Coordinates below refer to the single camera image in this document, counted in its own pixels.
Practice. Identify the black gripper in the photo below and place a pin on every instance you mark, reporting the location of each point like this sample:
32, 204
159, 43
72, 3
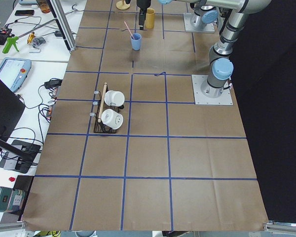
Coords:
143, 3

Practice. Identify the blue plastic cup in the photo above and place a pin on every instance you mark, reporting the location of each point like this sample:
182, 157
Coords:
136, 41

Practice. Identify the bamboo cylinder holder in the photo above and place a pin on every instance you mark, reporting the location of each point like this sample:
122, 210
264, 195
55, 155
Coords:
150, 18

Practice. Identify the round wooden coaster stand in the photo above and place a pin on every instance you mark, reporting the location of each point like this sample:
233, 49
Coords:
122, 5

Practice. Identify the white mug upper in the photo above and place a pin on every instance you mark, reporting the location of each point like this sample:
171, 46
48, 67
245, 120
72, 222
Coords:
114, 98

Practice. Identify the white mug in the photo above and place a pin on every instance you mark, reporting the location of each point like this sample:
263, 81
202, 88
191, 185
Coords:
112, 119
114, 98

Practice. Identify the white mug lower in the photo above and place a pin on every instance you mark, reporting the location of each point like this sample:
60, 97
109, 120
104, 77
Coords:
112, 119

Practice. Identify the black power adapter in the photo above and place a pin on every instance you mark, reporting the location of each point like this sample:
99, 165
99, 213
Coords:
53, 83

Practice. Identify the black smartphone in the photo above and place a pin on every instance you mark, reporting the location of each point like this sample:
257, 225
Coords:
26, 12

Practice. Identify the green glue gun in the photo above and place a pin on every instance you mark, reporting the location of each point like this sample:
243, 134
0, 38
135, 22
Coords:
9, 43

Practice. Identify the teach pendant tablet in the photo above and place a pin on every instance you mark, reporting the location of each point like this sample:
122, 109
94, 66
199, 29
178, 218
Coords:
13, 72

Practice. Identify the black monitor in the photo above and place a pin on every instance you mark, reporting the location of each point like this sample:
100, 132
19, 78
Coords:
11, 110

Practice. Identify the green box device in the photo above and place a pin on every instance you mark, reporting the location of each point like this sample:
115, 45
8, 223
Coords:
11, 200

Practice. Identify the aluminium frame post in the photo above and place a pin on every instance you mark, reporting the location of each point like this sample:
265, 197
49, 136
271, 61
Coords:
62, 23

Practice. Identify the wooden rack handle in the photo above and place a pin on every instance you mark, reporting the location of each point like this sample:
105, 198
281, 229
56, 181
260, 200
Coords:
102, 102

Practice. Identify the black wire cup rack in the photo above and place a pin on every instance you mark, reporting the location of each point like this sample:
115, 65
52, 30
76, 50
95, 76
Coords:
100, 127

